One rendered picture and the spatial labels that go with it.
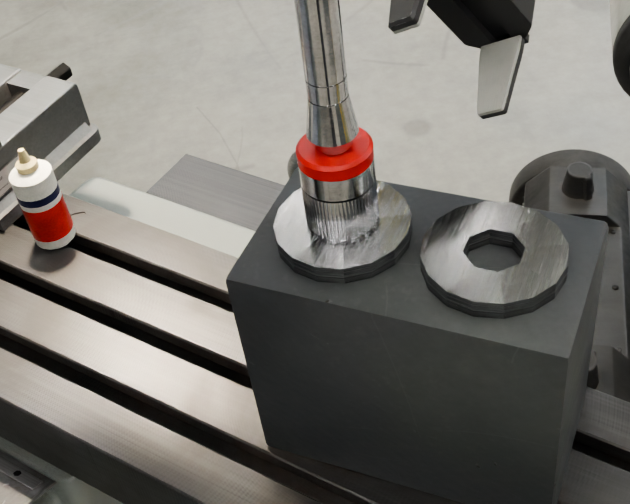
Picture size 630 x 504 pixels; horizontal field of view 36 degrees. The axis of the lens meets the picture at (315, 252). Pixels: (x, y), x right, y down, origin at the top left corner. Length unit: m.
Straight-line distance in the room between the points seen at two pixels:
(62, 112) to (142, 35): 2.13
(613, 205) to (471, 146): 1.11
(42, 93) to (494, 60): 0.53
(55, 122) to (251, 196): 0.33
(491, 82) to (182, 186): 0.70
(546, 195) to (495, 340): 0.90
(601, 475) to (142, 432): 0.35
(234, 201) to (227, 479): 0.59
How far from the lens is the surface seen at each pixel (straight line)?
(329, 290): 0.59
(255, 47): 3.00
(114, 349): 0.85
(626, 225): 1.45
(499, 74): 0.69
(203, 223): 1.11
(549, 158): 1.54
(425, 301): 0.58
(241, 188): 1.29
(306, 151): 0.58
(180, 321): 0.86
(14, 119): 1.03
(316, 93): 0.55
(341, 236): 0.60
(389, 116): 2.64
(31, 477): 0.89
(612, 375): 1.22
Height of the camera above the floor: 1.56
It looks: 44 degrees down
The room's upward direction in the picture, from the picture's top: 9 degrees counter-clockwise
